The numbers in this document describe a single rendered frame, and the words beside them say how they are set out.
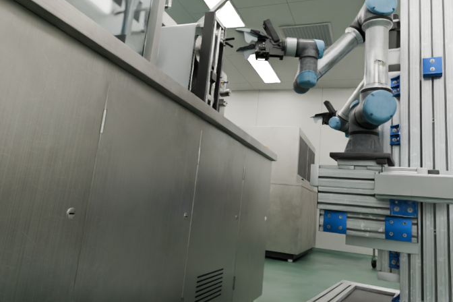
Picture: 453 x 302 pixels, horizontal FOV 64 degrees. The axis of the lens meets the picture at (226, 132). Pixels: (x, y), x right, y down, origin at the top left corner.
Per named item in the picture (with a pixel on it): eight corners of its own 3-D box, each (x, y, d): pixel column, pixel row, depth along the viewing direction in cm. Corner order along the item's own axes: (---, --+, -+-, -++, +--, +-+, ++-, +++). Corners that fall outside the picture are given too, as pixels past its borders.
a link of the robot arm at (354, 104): (373, 137, 156) (373, 107, 158) (385, 131, 143) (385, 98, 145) (344, 135, 157) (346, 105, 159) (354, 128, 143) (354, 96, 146)
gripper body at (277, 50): (253, 50, 141) (284, 52, 140) (255, 32, 144) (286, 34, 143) (253, 61, 148) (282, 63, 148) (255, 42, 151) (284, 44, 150)
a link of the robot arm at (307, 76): (313, 92, 149) (314, 67, 151) (319, 82, 138) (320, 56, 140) (294, 90, 149) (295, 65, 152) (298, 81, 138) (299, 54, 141)
